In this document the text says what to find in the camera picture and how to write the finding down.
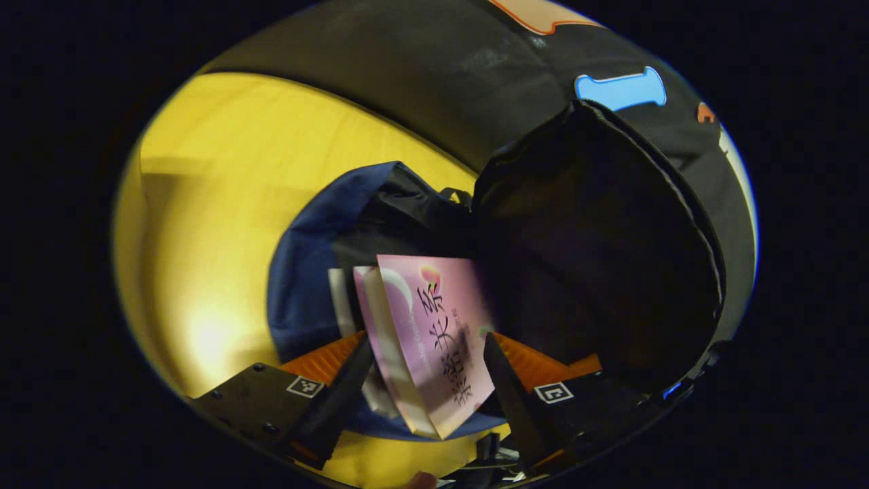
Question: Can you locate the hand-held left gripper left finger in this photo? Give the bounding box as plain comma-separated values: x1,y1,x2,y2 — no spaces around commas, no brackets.
189,331,376,471

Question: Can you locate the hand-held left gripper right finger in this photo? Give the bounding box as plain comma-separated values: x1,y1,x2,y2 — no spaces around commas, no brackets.
483,331,670,477

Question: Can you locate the black book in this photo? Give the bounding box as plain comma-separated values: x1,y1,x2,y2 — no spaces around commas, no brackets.
327,267,402,420

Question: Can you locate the pink book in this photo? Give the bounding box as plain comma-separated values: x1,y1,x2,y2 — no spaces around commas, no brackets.
352,255,497,441

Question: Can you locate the blue schoolbag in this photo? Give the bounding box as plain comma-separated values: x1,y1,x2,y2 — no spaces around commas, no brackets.
266,98,726,443

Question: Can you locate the black backdrop cloth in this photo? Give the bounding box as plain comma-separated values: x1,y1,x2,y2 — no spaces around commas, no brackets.
202,0,756,354

